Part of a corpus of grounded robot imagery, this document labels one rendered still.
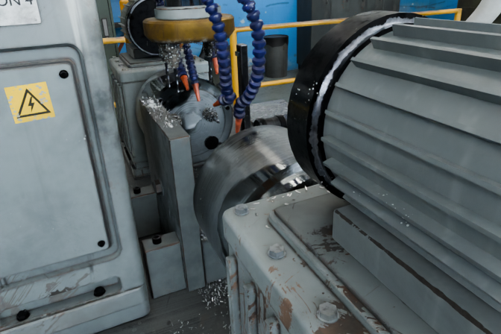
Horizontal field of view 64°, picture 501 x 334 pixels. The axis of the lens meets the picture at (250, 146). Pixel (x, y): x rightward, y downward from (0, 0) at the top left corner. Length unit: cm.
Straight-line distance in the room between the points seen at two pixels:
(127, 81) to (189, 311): 71
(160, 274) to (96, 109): 38
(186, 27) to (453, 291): 60
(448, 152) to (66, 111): 52
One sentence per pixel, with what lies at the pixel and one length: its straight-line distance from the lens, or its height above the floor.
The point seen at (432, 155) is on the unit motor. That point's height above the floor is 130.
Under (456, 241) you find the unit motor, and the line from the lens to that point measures 26.
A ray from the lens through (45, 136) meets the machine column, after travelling 66.
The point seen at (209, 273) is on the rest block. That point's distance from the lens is 89.
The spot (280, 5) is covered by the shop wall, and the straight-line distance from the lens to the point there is 650.
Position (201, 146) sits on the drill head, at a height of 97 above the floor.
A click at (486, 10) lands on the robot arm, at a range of 135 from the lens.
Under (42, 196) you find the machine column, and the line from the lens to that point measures 69.
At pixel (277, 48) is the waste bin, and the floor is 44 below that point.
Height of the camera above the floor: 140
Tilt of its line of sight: 23 degrees down
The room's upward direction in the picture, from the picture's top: 2 degrees counter-clockwise
